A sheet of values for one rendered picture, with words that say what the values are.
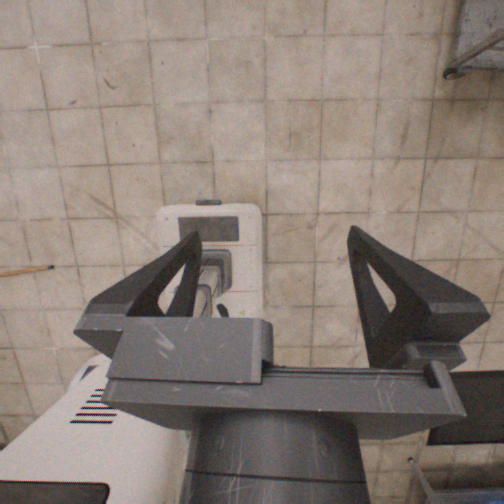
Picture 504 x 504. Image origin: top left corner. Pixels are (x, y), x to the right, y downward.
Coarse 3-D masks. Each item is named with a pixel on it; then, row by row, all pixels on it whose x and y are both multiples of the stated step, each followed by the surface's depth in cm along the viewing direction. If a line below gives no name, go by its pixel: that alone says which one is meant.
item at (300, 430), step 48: (144, 384) 7; (192, 384) 7; (240, 384) 7; (288, 384) 7; (336, 384) 7; (384, 384) 7; (432, 384) 7; (192, 432) 8; (240, 432) 6; (288, 432) 6; (336, 432) 7; (384, 432) 9; (192, 480) 6; (240, 480) 6; (288, 480) 6; (336, 480) 6
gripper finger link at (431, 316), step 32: (352, 256) 14; (384, 256) 11; (416, 288) 8; (448, 288) 8; (384, 320) 13; (416, 320) 8; (448, 320) 8; (480, 320) 8; (384, 352) 11; (416, 352) 9; (448, 352) 9
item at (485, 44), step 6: (498, 30) 90; (492, 36) 92; (498, 36) 90; (480, 42) 97; (486, 42) 94; (492, 42) 93; (498, 42) 92; (474, 48) 100; (480, 48) 97; (486, 48) 96; (462, 54) 106; (468, 54) 103; (474, 54) 101; (456, 60) 109; (462, 60) 106; (468, 60) 106; (450, 66) 113; (456, 66) 111
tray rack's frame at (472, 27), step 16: (464, 0) 105; (480, 0) 104; (496, 0) 104; (464, 16) 105; (480, 16) 105; (496, 16) 105; (464, 32) 107; (480, 32) 107; (464, 48) 109; (464, 64) 110; (480, 64) 110; (496, 64) 110
